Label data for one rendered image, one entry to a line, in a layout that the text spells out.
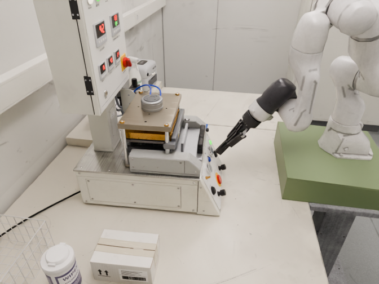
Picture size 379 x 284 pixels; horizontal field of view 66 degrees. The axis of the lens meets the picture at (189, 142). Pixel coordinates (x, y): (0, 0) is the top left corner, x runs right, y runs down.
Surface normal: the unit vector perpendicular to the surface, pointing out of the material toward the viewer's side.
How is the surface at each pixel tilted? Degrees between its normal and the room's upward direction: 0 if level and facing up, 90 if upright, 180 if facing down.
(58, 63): 90
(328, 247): 90
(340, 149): 90
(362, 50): 112
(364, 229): 0
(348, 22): 106
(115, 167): 0
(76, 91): 90
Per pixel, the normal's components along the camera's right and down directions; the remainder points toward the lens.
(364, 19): 0.10, 0.54
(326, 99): -0.16, 0.54
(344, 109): -0.69, 0.39
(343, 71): -0.83, 0.26
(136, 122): 0.01, -0.84
